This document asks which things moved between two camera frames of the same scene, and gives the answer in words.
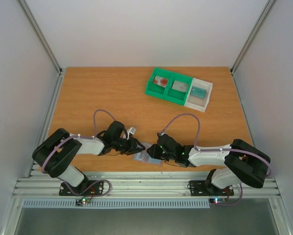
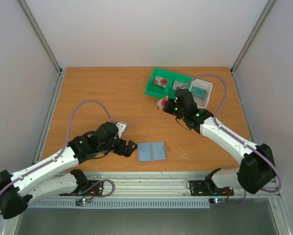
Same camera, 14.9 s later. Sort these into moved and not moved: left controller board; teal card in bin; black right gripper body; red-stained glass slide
Moved: black right gripper body
Not moved: left controller board; red-stained glass slide; teal card in bin
